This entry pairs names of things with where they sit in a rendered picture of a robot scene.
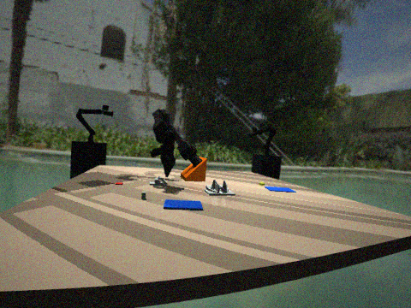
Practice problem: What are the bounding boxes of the blue rectangular plate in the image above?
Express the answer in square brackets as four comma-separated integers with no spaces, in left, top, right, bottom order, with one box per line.
[164,199,203,210]

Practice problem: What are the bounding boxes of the blue flat square plate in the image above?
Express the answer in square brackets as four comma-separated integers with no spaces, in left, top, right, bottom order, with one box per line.
[265,186,296,193]

